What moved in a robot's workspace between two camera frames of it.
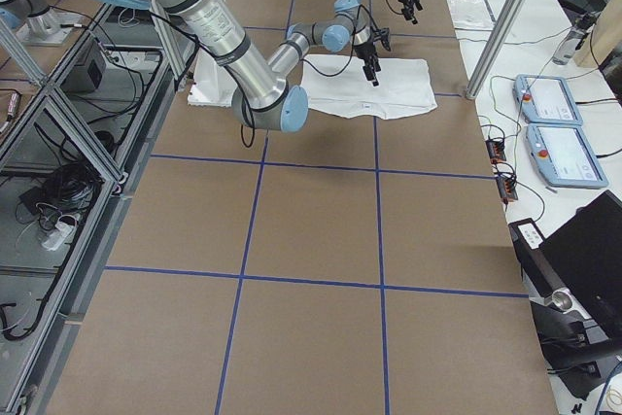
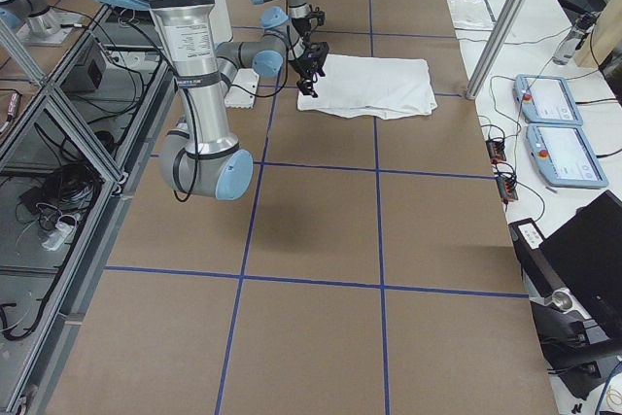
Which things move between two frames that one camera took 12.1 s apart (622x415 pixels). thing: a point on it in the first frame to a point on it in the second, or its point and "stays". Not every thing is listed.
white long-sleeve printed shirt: x=336 y=86 stays
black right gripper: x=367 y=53 to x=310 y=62
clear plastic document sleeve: x=470 y=12 stays
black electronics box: x=88 y=73 stays
